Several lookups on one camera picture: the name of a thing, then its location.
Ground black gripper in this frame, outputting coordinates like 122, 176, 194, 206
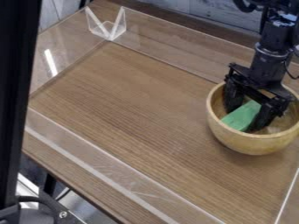
224, 43, 296, 132

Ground green rectangular block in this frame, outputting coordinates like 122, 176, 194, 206
221, 101, 261, 131

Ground brown wooden bowl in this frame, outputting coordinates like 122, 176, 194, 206
206, 82, 299, 156

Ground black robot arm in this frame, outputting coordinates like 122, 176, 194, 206
224, 0, 299, 131

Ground black table leg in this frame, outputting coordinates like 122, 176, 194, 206
43, 174, 58, 197

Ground clear acrylic tray wall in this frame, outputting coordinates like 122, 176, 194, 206
23, 3, 299, 224

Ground black cable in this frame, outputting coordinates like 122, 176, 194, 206
17, 195, 61, 224

